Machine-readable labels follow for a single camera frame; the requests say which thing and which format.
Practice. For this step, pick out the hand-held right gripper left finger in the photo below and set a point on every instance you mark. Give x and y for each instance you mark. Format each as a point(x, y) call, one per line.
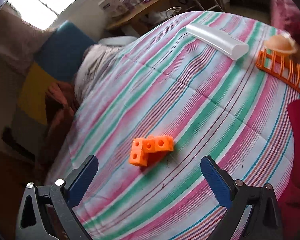
point(82, 180)

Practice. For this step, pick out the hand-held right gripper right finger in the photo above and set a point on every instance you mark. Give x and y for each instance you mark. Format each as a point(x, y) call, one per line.
point(215, 180)

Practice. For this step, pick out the orange holed cube block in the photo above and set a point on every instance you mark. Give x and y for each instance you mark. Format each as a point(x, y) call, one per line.
point(150, 150)

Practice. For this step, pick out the brown quilted pillow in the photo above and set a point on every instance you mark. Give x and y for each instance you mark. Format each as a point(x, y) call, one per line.
point(57, 120)

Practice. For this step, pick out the wooden wardrobe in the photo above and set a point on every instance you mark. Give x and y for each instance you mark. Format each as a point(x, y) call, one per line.
point(7, 180)

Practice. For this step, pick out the striped bed sheet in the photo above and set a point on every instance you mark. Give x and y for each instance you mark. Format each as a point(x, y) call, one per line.
point(190, 105)

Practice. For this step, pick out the grey bed sheet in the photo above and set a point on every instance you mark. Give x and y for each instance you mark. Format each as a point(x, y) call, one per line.
point(97, 70)

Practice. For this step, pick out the grey yellow blue headboard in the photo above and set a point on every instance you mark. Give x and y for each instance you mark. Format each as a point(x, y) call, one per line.
point(47, 62)

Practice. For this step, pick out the orange slotted rack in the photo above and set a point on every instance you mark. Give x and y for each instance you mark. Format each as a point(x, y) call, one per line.
point(272, 66)

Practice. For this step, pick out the translucent white long case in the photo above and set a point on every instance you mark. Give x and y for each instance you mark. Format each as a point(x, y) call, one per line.
point(215, 38)

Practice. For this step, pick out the patterned curtain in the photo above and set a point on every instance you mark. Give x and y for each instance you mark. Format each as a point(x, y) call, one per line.
point(15, 37)

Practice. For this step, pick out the white carton box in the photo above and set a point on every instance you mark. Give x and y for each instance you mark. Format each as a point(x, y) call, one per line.
point(111, 5)

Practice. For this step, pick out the wooden shelf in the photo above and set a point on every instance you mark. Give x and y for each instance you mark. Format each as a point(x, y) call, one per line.
point(145, 12)

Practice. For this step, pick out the window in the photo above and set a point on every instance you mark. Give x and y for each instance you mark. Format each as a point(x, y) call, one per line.
point(45, 2)

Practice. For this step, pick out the maroon cloth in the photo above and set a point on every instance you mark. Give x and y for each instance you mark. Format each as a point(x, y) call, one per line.
point(290, 12)

